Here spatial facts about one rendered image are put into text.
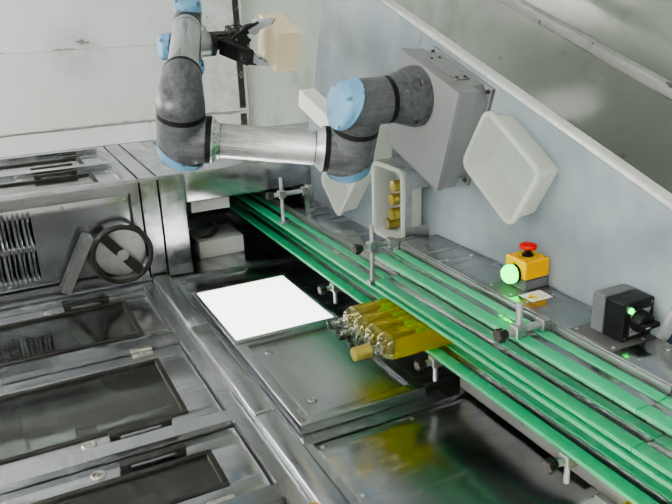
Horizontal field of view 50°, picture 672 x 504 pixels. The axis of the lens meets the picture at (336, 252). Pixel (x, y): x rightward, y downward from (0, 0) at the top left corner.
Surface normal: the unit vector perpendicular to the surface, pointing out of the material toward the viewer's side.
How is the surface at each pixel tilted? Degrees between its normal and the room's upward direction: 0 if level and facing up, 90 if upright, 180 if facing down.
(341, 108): 7
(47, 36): 90
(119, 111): 90
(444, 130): 1
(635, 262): 0
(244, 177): 90
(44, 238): 90
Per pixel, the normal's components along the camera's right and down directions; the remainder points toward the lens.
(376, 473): -0.03, -0.94
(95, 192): 0.45, 0.29
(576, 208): -0.89, 0.18
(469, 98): 0.43, 0.58
